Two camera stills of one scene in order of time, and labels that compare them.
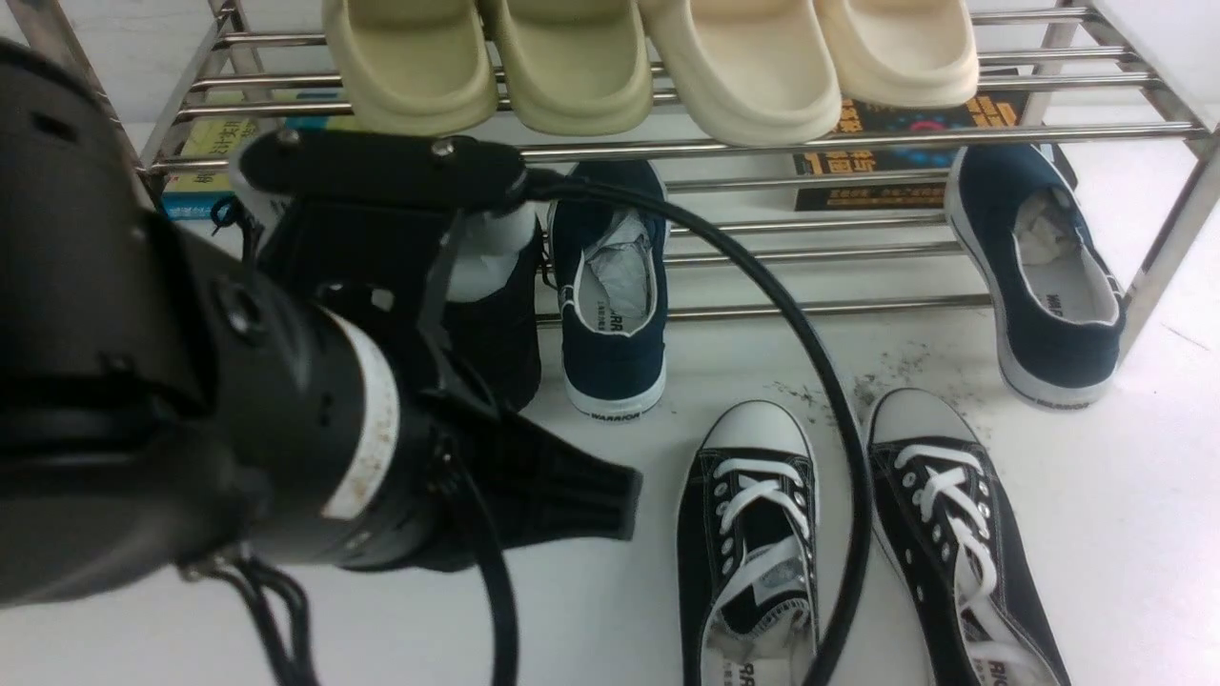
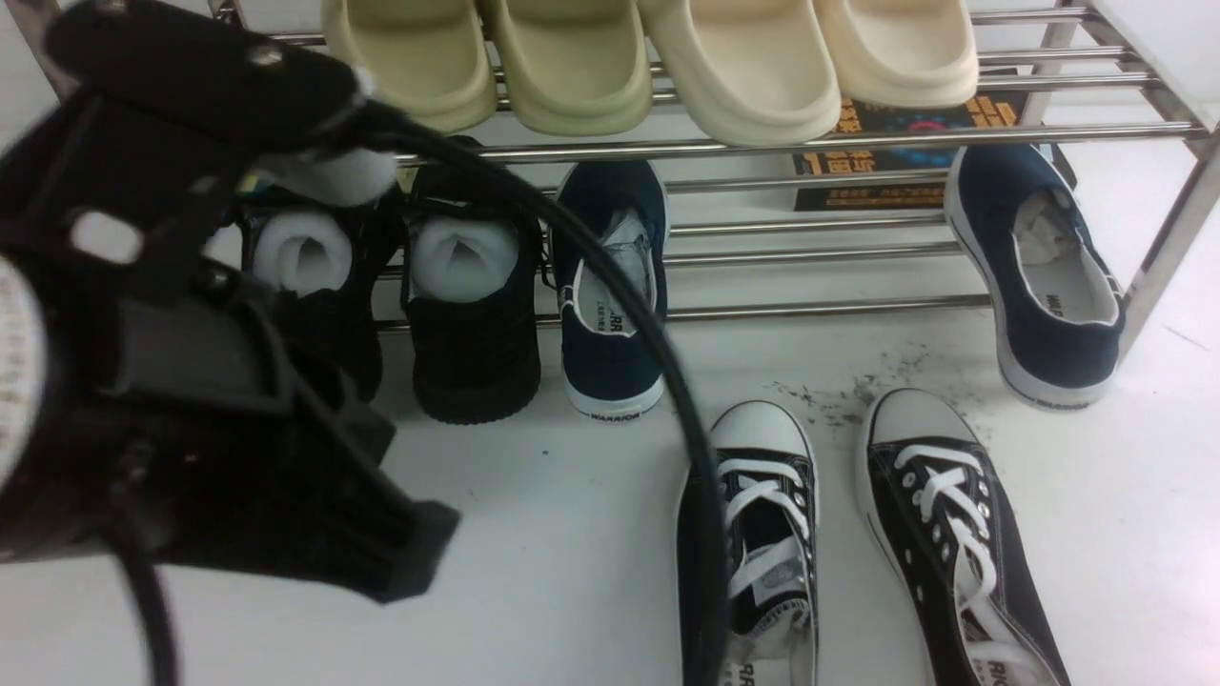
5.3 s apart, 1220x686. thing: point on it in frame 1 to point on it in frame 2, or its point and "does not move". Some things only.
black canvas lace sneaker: (959, 549) does not move
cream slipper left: (756, 72) does not move
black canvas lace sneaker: (748, 554) does not move
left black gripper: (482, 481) to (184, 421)
